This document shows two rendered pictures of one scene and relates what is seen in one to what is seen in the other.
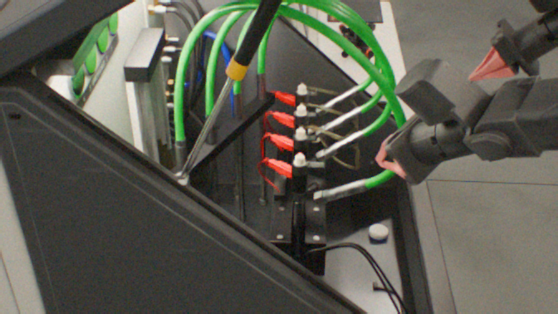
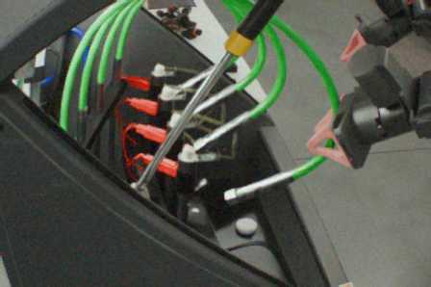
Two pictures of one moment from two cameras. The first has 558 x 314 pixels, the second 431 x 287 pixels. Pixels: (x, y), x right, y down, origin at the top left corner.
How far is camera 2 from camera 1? 0.28 m
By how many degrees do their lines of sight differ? 17
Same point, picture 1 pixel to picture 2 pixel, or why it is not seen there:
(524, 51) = (381, 41)
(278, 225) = not seen: hidden behind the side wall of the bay
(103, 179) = (68, 195)
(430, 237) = (314, 221)
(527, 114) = not seen: outside the picture
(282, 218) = not seen: hidden behind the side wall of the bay
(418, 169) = (361, 151)
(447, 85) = (394, 70)
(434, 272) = (324, 251)
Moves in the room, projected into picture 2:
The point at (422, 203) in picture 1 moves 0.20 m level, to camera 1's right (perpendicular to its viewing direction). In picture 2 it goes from (298, 190) to (375, 175)
